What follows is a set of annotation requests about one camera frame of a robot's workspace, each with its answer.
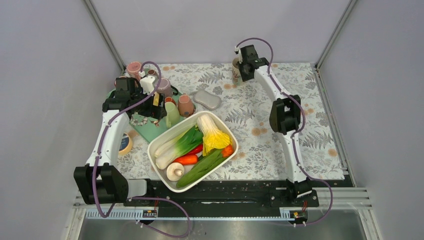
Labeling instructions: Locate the brown small cup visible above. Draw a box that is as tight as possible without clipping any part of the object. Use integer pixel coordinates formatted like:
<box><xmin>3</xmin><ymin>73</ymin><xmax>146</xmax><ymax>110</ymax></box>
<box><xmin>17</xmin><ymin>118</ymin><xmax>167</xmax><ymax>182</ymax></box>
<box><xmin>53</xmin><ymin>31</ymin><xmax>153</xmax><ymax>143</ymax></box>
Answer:
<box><xmin>147</xmin><ymin>69</ymin><xmax>159</xmax><ymax>77</ymax></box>

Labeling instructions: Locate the red chili pepper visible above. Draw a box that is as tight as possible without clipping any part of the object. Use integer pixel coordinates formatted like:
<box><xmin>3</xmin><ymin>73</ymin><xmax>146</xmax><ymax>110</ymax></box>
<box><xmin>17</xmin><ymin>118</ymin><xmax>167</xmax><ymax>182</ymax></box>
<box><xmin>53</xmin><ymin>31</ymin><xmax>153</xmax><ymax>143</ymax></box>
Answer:
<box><xmin>186</xmin><ymin>143</ymin><xmax>203</xmax><ymax>155</ymax></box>

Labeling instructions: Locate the yellow mug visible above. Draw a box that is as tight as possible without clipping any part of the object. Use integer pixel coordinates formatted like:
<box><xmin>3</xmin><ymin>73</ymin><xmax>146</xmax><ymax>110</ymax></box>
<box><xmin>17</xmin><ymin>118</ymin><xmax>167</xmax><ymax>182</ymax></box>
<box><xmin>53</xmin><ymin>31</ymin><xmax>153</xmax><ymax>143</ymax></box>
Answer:
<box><xmin>152</xmin><ymin>92</ymin><xmax>161</xmax><ymax>107</ymax></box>

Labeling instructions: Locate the orange carrot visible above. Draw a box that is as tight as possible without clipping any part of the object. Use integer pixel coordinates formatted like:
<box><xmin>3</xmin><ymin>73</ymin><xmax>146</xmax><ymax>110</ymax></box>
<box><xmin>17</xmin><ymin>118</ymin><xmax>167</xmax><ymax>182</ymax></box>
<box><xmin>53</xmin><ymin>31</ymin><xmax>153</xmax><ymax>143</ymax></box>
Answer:
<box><xmin>173</xmin><ymin>154</ymin><xmax>199</xmax><ymax>166</ymax></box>

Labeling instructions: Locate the cream floral mug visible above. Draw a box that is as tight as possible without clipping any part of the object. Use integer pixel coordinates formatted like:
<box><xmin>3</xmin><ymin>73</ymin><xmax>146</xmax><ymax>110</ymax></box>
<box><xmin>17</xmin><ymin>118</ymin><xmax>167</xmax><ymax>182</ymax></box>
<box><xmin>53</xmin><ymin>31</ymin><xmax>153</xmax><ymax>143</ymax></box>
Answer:
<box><xmin>231</xmin><ymin>57</ymin><xmax>241</xmax><ymax>81</ymax></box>

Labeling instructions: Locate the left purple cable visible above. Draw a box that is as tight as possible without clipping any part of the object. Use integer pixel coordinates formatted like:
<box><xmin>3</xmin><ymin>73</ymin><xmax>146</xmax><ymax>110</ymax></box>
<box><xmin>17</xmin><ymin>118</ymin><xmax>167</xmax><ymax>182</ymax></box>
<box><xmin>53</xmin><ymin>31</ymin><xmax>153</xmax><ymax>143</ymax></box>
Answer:
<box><xmin>91</xmin><ymin>60</ymin><xmax>193</xmax><ymax>239</ymax></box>

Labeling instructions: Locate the white rectangular basin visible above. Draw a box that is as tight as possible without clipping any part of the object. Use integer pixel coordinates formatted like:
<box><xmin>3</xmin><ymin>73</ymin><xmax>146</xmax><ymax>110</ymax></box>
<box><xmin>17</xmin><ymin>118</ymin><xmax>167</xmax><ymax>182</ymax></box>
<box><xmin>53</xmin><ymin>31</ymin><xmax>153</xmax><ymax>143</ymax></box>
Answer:
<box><xmin>147</xmin><ymin>111</ymin><xmax>239</xmax><ymax>193</ymax></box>

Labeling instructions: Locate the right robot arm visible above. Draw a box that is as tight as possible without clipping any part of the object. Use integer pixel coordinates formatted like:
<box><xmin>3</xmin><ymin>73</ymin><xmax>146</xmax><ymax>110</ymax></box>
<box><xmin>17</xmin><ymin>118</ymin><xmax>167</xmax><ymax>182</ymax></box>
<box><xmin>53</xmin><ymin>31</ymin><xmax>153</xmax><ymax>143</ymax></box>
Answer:
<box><xmin>234</xmin><ymin>44</ymin><xmax>312</xmax><ymax>206</ymax></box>

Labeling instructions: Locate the light green mug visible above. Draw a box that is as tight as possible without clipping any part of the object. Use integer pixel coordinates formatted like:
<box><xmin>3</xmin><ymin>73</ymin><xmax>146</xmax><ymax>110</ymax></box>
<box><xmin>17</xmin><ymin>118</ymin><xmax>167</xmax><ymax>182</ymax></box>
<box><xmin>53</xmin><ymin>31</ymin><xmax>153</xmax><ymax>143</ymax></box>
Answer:
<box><xmin>164</xmin><ymin>102</ymin><xmax>180</xmax><ymax>129</ymax></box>

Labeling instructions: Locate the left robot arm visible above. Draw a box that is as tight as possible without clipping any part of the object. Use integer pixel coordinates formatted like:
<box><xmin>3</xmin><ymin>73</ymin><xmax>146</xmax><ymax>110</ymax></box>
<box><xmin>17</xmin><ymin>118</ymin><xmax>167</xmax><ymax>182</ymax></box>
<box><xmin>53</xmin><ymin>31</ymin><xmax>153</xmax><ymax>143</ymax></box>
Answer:
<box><xmin>73</xmin><ymin>77</ymin><xmax>167</xmax><ymax>206</ymax></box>

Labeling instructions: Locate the terracotta pink mug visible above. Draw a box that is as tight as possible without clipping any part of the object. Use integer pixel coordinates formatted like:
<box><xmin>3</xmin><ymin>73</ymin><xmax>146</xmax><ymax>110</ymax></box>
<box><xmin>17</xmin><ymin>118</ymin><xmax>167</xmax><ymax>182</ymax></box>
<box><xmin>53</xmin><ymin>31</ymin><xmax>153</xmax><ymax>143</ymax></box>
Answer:
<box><xmin>177</xmin><ymin>94</ymin><xmax>195</xmax><ymax>118</ymax></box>

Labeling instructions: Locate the white mushroom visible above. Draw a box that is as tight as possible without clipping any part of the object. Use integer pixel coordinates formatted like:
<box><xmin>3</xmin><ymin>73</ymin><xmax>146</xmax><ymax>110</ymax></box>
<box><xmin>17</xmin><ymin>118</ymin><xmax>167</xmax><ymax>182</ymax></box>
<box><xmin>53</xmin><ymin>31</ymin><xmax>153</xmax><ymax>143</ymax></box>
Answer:
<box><xmin>166</xmin><ymin>162</ymin><xmax>185</xmax><ymax>182</ymax></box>

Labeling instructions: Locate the yellow tape roll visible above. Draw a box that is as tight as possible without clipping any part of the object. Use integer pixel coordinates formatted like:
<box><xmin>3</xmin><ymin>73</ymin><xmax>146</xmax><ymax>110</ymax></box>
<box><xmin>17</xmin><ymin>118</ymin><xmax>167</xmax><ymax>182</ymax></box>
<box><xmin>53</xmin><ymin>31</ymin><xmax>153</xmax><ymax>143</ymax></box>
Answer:
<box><xmin>118</xmin><ymin>133</ymin><xmax>134</xmax><ymax>156</ymax></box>

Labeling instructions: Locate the grey sponge pad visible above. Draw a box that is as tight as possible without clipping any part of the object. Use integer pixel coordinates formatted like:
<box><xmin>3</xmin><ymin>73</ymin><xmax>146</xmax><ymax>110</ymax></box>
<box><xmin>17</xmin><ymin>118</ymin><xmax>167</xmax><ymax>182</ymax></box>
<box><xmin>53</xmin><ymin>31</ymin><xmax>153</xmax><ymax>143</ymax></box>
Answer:
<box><xmin>193</xmin><ymin>89</ymin><xmax>222</xmax><ymax>110</ymax></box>

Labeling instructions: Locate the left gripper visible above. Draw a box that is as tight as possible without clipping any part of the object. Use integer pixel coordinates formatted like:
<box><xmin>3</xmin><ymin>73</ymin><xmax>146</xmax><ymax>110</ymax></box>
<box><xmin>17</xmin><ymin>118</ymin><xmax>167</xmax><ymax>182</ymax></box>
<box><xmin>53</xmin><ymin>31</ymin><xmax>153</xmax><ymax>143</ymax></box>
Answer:
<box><xmin>131</xmin><ymin>87</ymin><xmax>167</xmax><ymax>119</ymax></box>

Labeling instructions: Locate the bok choy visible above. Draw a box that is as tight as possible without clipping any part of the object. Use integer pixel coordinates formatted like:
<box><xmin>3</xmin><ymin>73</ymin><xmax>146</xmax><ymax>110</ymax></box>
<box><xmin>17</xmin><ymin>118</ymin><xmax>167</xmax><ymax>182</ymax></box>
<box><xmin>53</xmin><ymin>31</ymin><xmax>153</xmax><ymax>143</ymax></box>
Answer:
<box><xmin>154</xmin><ymin>126</ymin><xmax>204</xmax><ymax>170</ymax></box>

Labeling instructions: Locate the napa cabbage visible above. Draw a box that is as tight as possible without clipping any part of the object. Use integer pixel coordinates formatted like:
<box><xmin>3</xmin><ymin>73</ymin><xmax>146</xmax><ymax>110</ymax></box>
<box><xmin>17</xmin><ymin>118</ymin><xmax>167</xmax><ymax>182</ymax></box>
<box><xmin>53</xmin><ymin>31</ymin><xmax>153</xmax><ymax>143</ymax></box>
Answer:
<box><xmin>196</xmin><ymin>114</ymin><xmax>232</xmax><ymax>156</ymax></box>

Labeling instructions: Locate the floral tablecloth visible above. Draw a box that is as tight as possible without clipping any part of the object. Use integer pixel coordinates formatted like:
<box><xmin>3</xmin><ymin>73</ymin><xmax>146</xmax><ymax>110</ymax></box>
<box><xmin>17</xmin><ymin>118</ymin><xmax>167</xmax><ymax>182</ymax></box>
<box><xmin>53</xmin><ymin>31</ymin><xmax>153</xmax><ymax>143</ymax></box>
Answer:
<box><xmin>114</xmin><ymin>62</ymin><xmax>345</xmax><ymax>182</ymax></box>

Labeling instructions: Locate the pink tall cup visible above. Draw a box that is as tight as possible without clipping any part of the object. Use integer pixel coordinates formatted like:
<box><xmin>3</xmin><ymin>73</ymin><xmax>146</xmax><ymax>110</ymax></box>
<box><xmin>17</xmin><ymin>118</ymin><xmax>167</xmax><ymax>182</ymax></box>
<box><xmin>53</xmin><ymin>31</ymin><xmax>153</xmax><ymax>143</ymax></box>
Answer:
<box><xmin>126</xmin><ymin>61</ymin><xmax>142</xmax><ymax>80</ymax></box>

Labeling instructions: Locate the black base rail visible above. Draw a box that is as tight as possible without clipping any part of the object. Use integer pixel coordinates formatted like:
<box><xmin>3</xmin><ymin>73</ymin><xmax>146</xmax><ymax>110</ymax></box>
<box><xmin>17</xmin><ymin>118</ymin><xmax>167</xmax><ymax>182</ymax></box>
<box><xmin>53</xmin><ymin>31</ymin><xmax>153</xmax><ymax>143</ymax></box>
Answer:
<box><xmin>123</xmin><ymin>180</ymin><xmax>320</xmax><ymax>210</ymax></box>

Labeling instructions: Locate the green cucumber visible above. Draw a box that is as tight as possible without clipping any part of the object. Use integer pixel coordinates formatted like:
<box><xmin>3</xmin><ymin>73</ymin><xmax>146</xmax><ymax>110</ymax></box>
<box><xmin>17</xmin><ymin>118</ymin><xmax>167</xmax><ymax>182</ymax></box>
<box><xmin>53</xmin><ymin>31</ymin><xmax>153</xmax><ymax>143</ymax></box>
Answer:
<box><xmin>176</xmin><ymin>149</ymin><xmax>227</xmax><ymax>188</ymax></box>

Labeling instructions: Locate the small orange mug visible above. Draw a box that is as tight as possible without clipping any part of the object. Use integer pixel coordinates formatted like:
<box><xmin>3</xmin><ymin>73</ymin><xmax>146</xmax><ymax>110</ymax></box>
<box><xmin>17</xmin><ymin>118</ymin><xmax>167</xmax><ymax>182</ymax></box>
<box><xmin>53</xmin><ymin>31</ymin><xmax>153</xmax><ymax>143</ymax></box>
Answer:
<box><xmin>164</xmin><ymin>97</ymin><xmax>177</xmax><ymax>106</ymax></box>

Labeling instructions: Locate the purple mug black handle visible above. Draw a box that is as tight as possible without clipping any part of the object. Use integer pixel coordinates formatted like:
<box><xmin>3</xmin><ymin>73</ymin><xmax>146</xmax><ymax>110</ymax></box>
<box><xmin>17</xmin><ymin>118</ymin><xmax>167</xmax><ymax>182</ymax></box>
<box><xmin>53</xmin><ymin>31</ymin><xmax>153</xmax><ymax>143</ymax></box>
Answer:
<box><xmin>156</xmin><ymin>78</ymin><xmax>179</xmax><ymax>98</ymax></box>

